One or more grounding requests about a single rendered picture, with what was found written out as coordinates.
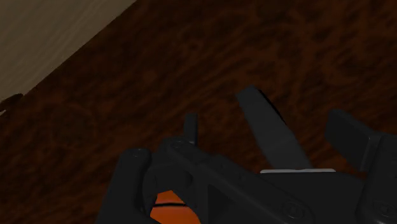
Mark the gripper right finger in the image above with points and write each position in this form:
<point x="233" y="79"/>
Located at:
<point x="381" y="173"/>

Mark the orange ball with black line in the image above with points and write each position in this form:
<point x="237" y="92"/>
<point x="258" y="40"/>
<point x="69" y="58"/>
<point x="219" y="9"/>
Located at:
<point x="174" y="214"/>

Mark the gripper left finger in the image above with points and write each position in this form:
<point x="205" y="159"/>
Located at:
<point x="130" y="186"/>

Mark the dark grey flat slab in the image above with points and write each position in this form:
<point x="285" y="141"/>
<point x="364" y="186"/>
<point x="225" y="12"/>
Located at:
<point x="273" y="133"/>

